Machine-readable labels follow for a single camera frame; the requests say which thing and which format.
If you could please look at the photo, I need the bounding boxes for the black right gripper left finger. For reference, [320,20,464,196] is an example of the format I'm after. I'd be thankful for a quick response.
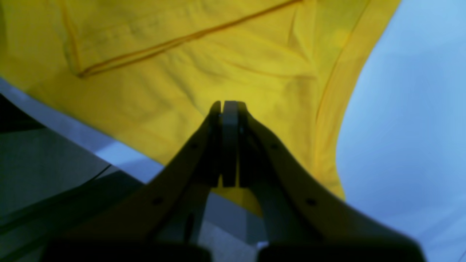
[42,101,222,262]

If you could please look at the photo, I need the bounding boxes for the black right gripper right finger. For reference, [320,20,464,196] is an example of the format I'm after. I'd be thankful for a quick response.
[238,102,426,262]

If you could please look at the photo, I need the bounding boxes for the orange yellow T-shirt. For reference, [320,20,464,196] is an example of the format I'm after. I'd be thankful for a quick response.
[1,0,400,200]

